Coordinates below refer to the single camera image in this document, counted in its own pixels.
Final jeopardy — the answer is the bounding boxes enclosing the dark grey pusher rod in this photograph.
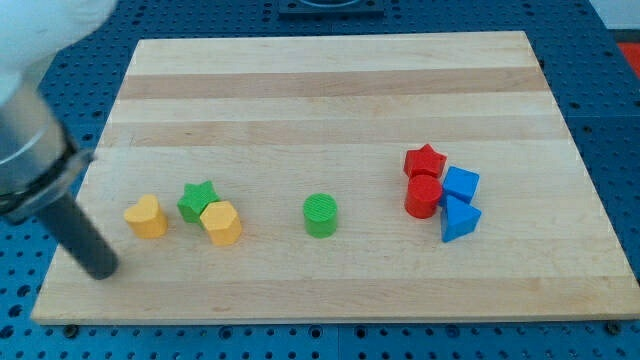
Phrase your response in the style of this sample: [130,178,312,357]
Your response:
[36,193,119,280]

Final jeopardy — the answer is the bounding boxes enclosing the blue triangle block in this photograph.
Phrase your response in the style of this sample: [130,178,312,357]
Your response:
[441,195,482,243]

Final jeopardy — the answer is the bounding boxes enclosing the red cylinder block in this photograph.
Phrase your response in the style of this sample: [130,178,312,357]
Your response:
[404,175,443,219]

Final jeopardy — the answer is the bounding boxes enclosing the green cylinder block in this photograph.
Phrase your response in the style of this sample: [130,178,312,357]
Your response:
[303,193,338,238]

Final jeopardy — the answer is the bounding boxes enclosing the yellow heart block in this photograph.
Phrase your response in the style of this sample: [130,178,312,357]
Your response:
[123,194,168,239]

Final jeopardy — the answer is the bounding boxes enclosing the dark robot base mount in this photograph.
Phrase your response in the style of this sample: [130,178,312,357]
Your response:
[278,0,384,18]

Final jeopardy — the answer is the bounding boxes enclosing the silver end effector flange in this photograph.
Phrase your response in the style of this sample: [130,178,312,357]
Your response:
[1,55,94,223]

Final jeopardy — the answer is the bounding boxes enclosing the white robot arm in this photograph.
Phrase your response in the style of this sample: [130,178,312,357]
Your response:
[1,0,119,280]

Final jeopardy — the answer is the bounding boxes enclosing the wooden board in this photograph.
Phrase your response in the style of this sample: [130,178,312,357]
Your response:
[31,32,639,325]

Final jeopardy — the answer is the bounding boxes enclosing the red star block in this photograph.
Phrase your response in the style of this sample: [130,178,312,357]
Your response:
[403,144,447,179]

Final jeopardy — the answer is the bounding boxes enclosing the blue cube block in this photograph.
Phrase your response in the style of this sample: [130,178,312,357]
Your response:
[439,166,480,206]

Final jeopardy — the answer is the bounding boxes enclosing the green star block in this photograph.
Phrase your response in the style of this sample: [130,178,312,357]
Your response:
[177,180,220,223]

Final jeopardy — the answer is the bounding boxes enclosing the yellow hexagon block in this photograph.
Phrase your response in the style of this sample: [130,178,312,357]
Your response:
[200,201,242,246]

